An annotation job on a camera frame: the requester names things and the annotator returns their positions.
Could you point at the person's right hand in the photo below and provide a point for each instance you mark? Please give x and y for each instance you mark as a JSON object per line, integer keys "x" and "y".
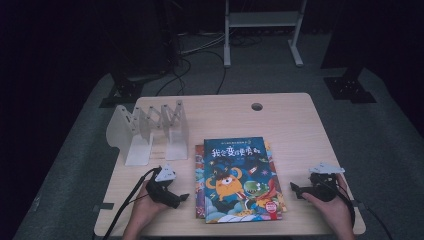
{"x": 336, "y": 213}

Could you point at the black stand base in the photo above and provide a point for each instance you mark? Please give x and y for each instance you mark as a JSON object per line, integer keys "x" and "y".
{"x": 348, "y": 88}
{"x": 121, "y": 91}

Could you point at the grey table edge clip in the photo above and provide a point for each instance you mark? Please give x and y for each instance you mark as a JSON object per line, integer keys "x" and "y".
{"x": 103, "y": 206}
{"x": 358, "y": 204}

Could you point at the white expandable book rack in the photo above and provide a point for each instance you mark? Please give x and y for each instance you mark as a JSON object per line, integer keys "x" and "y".
{"x": 138, "y": 151}

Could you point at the light blue animals picture book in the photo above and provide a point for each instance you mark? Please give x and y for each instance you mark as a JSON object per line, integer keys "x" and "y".
{"x": 199, "y": 173}

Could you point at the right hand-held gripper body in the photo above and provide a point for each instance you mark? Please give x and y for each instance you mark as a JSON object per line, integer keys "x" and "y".
{"x": 323, "y": 186}

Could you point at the person's left hand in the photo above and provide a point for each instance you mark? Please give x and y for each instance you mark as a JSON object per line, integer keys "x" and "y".
{"x": 143, "y": 210}

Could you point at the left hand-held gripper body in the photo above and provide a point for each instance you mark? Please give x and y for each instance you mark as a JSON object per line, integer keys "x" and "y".
{"x": 163, "y": 191}

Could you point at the dark blue monster picture book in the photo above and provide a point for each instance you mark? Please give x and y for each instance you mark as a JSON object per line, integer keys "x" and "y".
{"x": 240, "y": 180}

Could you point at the white metal desk frame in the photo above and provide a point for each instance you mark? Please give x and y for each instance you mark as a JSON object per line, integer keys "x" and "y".
{"x": 263, "y": 18}

